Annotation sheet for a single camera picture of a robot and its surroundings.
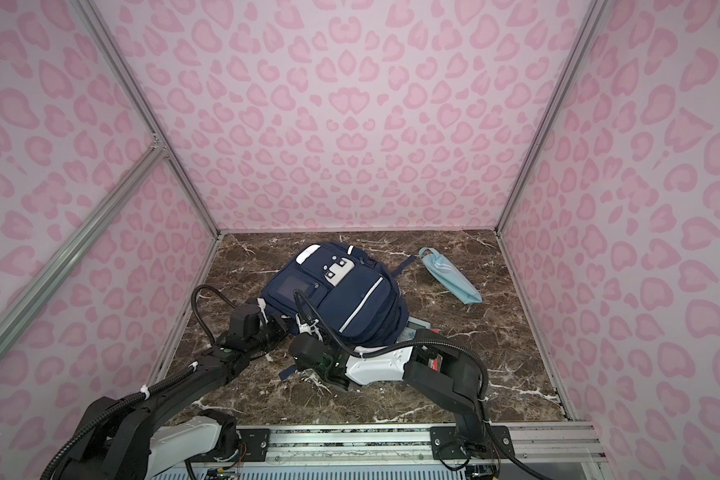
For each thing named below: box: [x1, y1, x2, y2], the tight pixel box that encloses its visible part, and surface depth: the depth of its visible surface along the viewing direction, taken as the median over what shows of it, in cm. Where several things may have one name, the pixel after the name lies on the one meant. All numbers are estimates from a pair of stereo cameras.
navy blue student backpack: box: [262, 242, 418, 348], surface depth 95 cm
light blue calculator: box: [399, 316, 431, 339], surface depth 94 cm
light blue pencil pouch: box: [419, 247, 483, 305], surface depth 102 cm
